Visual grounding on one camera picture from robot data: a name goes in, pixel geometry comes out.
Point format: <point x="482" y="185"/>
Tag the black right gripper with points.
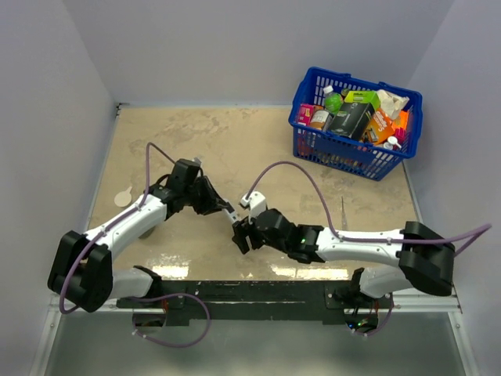
<point x="239" y="236"/>

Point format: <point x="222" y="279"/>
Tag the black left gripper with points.
<point x="214" y="202"/>

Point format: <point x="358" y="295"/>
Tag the white remote control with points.
<point x="232" y="215"/>

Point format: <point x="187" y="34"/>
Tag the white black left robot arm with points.
<point x="82" y="271"/>

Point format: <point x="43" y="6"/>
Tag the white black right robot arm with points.
<point x="414" y="256"/>

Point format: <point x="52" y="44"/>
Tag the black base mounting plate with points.
<point x="277" y="300"/>

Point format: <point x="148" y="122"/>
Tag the beige round paddle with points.
<point x="123" y="198"/>

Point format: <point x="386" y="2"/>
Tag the blue plastic basket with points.
<point x="347" y="155"/>

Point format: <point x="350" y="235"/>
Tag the pink box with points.
<point x="305" y="113"/>

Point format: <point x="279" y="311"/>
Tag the orange jar white label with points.
<point x="320" y="119"/>

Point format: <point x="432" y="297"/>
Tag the green bottle white cap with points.
<point x="332" y="100"/>

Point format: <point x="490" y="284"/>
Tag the black green razor box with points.
<point x="354" y="114"/>

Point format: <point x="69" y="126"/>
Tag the orange razor package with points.
<point x="379" y="129"/>

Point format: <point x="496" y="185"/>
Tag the bright orange package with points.
<point x="401" y="121"/>

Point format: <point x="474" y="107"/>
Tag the white crumpled bag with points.
<point x="391" y="104"/>

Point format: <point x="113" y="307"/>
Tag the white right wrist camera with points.
<point x="255" y="203"/>

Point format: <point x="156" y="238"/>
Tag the clear handled screwdriver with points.
<point x="344" y="222"/>

